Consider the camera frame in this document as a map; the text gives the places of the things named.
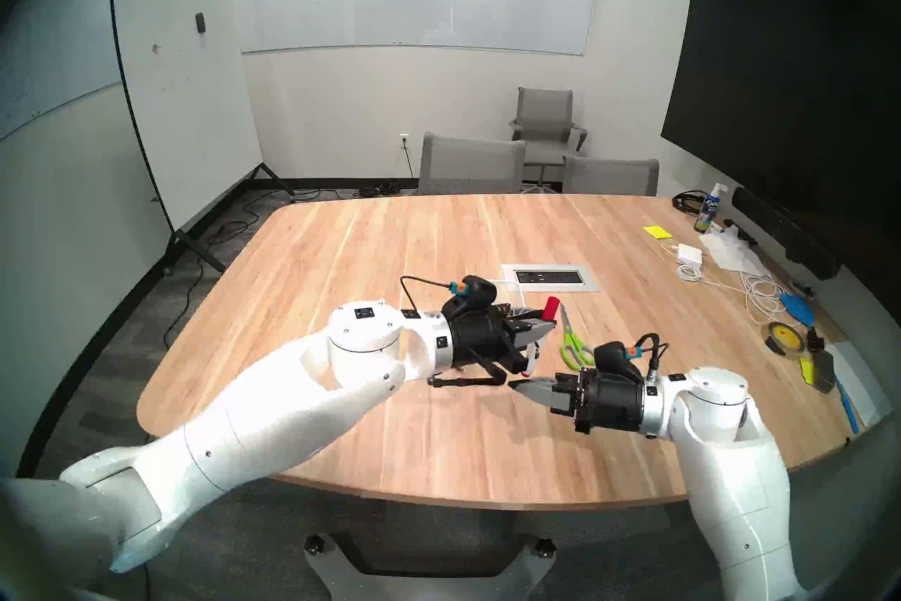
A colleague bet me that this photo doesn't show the black left gripper cable loop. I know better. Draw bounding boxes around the black left gripper cable loop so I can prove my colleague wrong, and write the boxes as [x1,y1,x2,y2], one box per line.
[427,364,508,389]

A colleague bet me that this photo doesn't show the Expo cleaner spray bottle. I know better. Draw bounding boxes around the Expo cleaner spray bottle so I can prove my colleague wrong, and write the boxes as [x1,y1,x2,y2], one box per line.
[693,183,729,234]

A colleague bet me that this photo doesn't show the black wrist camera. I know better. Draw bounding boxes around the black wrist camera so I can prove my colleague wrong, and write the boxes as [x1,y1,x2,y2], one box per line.
[593,341,645,376]
[450,277,499,315]

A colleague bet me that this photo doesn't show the green handled scissors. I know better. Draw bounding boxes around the green handled scissors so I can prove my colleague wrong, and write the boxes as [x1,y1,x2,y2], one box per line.
[560,302,601,368]

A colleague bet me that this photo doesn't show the white paper sheet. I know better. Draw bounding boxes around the white paper sheet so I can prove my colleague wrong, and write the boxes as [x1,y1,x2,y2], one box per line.
[824,340,893,428]

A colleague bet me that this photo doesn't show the grey yellow eraser block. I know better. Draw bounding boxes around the grey yellow eraser block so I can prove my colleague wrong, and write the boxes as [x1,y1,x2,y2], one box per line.
[799,348,837,393]

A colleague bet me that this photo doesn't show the blue flat object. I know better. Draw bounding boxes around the blue flat object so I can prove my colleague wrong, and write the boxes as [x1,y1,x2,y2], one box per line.
[779,293,819,327]

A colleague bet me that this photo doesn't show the black video sound bar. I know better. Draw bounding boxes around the black video sound bar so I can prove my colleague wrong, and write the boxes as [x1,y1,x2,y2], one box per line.
[731,186,842,281]

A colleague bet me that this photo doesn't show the large black wall screen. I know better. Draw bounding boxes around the large black wall screen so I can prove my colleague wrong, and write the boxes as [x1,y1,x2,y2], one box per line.
[660,0,901,234]

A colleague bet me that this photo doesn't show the black right camera cable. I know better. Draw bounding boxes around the black right camera cable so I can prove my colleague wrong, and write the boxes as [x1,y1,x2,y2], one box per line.
[634,332,666,371]

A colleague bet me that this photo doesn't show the grey office chair with armrests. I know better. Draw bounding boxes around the grey office chair with armrests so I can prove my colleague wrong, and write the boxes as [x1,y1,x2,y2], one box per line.
[508,87,588,193]

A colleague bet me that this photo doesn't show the red cap patterned marker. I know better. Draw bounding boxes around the red cap patterned marker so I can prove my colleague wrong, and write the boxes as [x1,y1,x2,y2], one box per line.
[524,297,562,361]

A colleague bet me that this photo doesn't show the white crumpled tissue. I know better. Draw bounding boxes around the white crumpled tissue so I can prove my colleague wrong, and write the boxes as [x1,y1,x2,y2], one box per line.
[698,230,771,276]

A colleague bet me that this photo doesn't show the grey mesh table chair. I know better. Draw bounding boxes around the grey mesh table chair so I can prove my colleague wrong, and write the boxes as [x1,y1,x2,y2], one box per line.
[562,156,660,197]
[417,132,527,196]

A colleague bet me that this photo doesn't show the mobile whiteboard on stand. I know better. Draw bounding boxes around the mobile whiteboard on stand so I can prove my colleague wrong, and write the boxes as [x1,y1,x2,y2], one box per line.
[109,0,296,276]

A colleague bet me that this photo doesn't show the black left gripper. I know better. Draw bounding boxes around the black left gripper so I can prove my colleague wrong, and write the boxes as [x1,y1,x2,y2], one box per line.
[446,314,557,377]

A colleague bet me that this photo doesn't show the wall whiteboard with writing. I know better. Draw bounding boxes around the wall whiteboard with writing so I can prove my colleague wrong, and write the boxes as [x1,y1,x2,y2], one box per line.
[0,0,205,143]

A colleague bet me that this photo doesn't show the silver table power outlet panel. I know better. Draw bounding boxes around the silver table power outlet panel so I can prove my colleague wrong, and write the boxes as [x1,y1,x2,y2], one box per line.
[501,264,601,293]

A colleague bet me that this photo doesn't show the blue pen beside paper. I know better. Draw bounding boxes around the blue pen beside paper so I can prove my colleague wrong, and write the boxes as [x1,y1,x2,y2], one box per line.
[834,376,861,436]

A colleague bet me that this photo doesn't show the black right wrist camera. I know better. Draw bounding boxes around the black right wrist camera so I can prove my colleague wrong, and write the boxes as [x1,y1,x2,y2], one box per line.
[593,341,645,376]

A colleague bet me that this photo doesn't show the black yellow tape roll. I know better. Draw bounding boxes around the black yellow tape roll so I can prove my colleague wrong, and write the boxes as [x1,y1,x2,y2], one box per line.
[766,321,809,357]

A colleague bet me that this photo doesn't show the black camera cable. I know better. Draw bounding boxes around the black camera cable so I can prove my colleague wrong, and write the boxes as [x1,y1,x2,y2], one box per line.
[634,332,666,371]
[400,275,455,315]

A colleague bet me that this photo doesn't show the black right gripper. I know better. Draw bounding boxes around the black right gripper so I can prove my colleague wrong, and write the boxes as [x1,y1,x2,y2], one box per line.
[508,370,643,436]

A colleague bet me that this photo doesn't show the black left camera cable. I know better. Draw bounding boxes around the black left camera cable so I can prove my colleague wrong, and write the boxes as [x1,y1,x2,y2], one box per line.
[400,275,455,315]

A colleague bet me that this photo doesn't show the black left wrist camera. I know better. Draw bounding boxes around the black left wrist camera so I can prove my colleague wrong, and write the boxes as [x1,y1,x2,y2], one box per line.
[450,277,499,315]

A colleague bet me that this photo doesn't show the white charger cable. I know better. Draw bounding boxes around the white charger cable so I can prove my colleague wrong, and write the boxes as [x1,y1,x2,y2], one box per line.
[676,262,796,329]

